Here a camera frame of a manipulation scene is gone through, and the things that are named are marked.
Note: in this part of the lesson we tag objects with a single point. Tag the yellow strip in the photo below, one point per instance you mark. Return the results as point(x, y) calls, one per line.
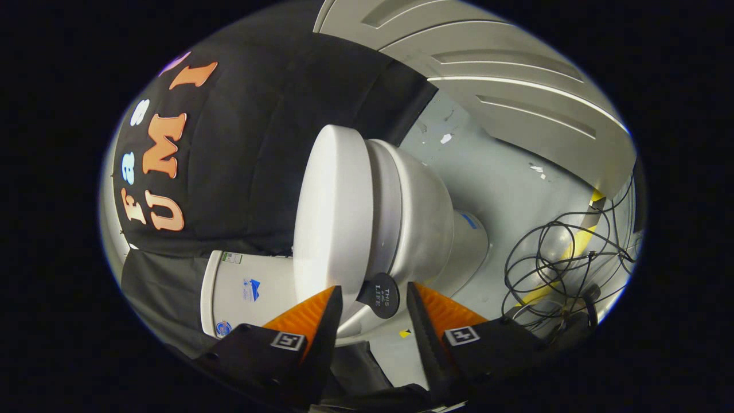
point(579, 246)

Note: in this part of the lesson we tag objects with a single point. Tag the white toilet tank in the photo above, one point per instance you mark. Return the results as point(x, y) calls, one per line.
point(252, 289)

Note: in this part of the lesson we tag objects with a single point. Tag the black backdrop cloth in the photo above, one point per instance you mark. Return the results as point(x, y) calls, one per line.
point(241, 143)

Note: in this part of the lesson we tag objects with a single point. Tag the white panelled door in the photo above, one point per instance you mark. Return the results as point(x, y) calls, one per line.
point(516, 92)

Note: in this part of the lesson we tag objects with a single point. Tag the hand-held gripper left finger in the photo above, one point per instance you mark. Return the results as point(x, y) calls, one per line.
point(327, 338)

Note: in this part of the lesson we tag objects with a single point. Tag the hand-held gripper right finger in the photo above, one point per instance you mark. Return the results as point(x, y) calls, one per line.
point(427, 344)

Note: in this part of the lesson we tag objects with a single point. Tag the white toilet seat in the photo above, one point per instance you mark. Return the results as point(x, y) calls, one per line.
point(385, 206)

